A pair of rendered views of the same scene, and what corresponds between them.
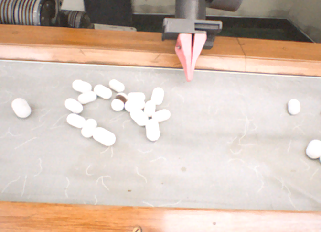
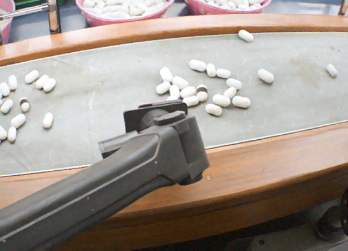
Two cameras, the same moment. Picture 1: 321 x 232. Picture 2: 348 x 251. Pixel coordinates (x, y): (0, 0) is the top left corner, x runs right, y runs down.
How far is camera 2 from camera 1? 0.90 m
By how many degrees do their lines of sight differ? 82
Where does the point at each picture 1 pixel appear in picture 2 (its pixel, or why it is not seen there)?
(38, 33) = (327, 151)
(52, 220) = (195, 23)
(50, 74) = (279, 118)
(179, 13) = not seen: hidden behind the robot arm
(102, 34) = (269, 173)
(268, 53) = not seen: hidden behind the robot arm
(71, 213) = (189, 26)
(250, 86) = (79, 146)
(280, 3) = not seen: outside the picture
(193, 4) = (159, 113)
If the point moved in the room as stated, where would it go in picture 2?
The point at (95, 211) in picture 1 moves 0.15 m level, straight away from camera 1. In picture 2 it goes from (178, 27) to (228, 63)
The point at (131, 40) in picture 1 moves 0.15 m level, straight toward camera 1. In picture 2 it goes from (231, 169) to (199, 104)
